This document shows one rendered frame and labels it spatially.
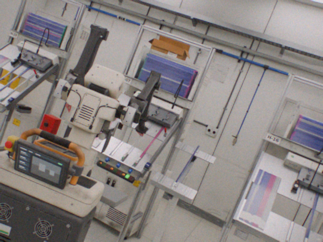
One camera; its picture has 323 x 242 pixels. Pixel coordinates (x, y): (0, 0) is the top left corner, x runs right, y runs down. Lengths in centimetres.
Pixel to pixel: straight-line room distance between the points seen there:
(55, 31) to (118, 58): 151
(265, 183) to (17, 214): 179
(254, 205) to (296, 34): 257
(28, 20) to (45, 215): 264
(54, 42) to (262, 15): 259
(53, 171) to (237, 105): 320
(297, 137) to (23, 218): 208
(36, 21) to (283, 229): 306
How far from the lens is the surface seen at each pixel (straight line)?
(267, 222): 259
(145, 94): 214
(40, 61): 361
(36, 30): 386
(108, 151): 278
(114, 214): 315
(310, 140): 289
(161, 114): 298
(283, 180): 282
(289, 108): 308
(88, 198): 162
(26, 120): 361
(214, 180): 449
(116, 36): 509
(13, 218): 179
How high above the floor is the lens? 139
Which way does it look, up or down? 5 degrees down
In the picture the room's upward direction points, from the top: 22 degrees clockwise
